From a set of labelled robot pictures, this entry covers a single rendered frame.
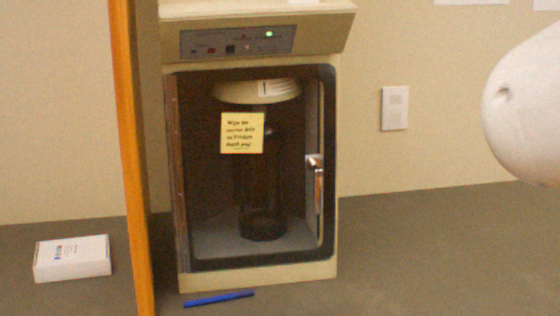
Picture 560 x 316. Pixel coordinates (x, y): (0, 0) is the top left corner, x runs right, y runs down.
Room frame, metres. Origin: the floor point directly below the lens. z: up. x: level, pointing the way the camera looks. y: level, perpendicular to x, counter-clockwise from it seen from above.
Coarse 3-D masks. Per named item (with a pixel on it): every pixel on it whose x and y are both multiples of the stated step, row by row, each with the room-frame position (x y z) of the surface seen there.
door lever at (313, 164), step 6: (312, 162) 1.23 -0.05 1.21; (318, 162) 1.24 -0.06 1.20; (312, 168) 1.22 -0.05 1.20; (318, 168) 1.20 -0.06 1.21; (318, 174) 1.19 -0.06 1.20; (318, 180) 1.19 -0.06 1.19; (318, 186) 1.19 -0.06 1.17; (318, 192) 1.19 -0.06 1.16; (318, 198) 1.19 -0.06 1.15; (318, 204) 1.19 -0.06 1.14; (318, 210) 1.19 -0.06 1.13
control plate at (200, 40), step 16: (192, 32) 1.13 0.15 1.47; (208, 32) 1.13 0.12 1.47; (224, 32) 1.14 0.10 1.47; (240, 32) 1.15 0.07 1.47; (256, 32) 1.15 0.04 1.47; (272, 32) 1.16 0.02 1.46; (288, 32) 1.17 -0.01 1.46; (192, 48) 1.16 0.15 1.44; (208, 48) 1.17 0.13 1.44; (224, 48) 1.17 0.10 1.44; (240, 48) 1.18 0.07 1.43; (256, 48) 1.19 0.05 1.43; (272, 48) 1.19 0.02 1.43; (288, 48) 1.20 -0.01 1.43
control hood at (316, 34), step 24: (240, 0) 1.22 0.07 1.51; (264, 0) 1.22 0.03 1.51; (336, 0) 1.21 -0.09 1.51; (168, 24) 1.10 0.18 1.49; (192, 24) 1.11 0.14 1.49; (216, 24) 1.12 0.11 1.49; (240, 24) 1.13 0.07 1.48; (264, 24) 1.14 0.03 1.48; (288, 24) 1.15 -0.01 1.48; (312, 24) 1.16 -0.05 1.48; (336, 24) 1.17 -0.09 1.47; (168, 48) 1.15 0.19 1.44; (312, 48) 1.21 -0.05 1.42; (336, 48) 1.22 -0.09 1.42
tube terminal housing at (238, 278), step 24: (168, 0) 1.21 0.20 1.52; (192, 0) 1.22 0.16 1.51; (216, 0) 1.22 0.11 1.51; (168, 72) 1.21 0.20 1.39; (168, 168) 1.24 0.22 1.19; (336, 192) 1.26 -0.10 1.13; (336, 216) 1.26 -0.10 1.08; (336, 240) 1.26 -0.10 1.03; (312, 264) 1.25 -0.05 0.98; (336, 264) 1.26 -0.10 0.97; (192, 288) 1.21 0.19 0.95; (216, 288) 1.22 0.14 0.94
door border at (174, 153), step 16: (176, 80) 1.20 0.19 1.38; (176, 96) 1.20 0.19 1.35; (176, 112) 1.20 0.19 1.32; (176, 128) 1.20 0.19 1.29; (176, 144) 1.20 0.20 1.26; (176, 160) 1.20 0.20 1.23; (176, 176) 1.20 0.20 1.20; (176, 192) 1.20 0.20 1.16; (176, 208) 1.20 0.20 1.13; (176, 256) 1.19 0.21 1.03
